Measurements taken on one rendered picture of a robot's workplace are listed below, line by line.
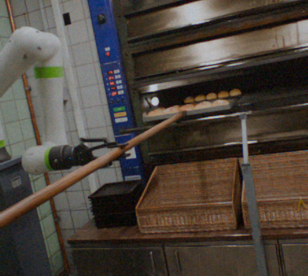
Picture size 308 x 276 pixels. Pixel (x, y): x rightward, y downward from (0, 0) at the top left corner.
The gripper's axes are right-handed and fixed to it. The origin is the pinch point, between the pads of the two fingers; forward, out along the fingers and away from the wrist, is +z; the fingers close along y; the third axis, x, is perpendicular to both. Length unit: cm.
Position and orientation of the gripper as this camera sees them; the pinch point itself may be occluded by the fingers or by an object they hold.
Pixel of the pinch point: (119, 150)
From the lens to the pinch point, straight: 124.5
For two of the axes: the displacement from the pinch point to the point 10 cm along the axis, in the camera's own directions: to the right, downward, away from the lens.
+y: 1.8, 9.8, 1.1
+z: 9.4, -1.3, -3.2
